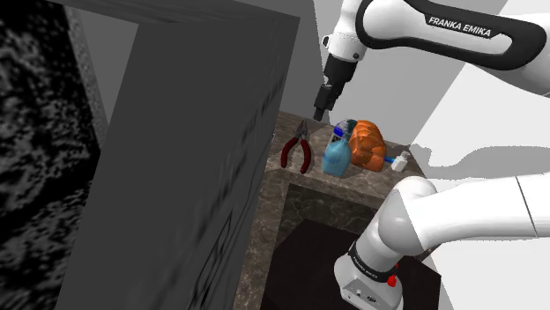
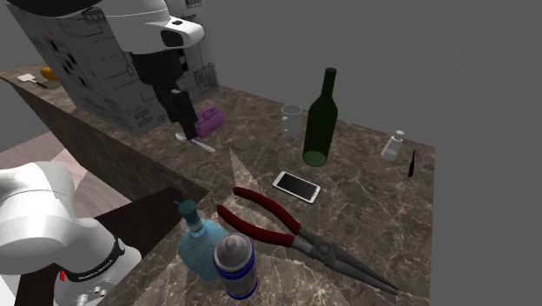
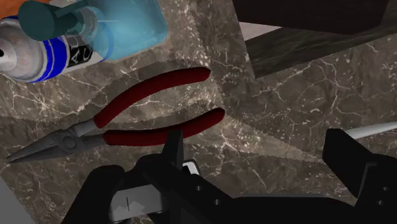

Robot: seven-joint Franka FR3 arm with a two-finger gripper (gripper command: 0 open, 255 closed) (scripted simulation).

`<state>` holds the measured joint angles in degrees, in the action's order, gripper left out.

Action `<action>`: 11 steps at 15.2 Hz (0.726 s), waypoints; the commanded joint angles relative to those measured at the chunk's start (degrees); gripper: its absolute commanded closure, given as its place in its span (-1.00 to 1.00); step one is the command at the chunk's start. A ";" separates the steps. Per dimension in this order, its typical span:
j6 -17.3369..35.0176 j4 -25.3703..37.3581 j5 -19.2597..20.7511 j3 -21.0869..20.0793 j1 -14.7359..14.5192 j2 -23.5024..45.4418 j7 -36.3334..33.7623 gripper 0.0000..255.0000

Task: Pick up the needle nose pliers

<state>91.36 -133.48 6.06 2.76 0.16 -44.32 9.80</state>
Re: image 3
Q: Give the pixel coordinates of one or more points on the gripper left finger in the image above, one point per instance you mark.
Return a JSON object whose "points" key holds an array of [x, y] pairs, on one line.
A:
{"points": [[173, 173]]}

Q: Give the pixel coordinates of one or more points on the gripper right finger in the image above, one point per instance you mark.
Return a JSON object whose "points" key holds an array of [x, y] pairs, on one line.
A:
{"points": [[356, 161]]}

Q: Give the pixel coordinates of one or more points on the white knife blade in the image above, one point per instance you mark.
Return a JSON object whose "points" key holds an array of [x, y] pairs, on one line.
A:
{"points": [[372, 129]]}

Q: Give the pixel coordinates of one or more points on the dark wooden robot stand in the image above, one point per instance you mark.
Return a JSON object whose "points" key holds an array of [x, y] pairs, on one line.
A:
{"points": [[310, 34]]}

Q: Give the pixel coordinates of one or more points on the clear blue spray bottle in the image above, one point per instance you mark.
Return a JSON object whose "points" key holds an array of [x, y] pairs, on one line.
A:
{"points": [[124, 28]]}

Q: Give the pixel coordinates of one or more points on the white canister with blue bands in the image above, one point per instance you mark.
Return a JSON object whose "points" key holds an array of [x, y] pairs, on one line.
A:
{"points": [[34, 59]]}

